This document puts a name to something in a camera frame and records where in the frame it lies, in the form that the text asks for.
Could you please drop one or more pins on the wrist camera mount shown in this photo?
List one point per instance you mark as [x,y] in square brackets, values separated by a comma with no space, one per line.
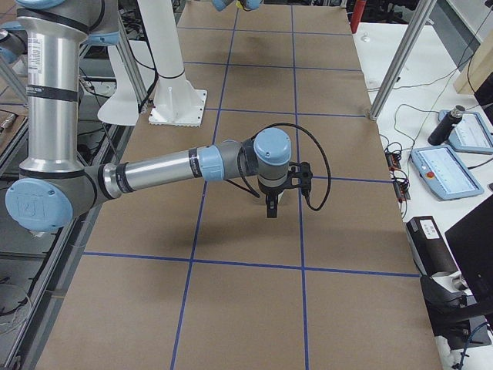
[300,176]

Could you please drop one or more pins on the black monitor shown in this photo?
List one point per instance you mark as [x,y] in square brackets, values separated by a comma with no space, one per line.
[470,241]

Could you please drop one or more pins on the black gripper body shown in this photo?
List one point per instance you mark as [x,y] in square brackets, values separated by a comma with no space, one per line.
[271,191]

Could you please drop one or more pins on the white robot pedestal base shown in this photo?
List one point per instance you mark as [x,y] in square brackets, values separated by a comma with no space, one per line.
[176,102]

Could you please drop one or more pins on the far blue teach pendant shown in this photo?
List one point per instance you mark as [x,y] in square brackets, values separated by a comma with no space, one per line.
[471,135]

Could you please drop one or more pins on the black box with label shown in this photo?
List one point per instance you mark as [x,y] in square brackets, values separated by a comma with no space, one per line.
[430,252]

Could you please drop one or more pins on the black drink bottle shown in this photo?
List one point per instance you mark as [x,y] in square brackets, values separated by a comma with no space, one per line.
[451,119]

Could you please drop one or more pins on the blue teach pendant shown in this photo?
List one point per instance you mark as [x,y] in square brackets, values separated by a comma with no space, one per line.
[444,173]
[471,135]

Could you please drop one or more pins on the aluminium frame post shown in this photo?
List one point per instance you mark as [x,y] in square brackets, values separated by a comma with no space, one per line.
[411,35]

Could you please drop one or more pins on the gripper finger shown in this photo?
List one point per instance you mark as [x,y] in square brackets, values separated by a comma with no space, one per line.
[271,208]

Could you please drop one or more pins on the near blue teach pendant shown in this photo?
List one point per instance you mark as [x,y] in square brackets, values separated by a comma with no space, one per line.
[444,173]

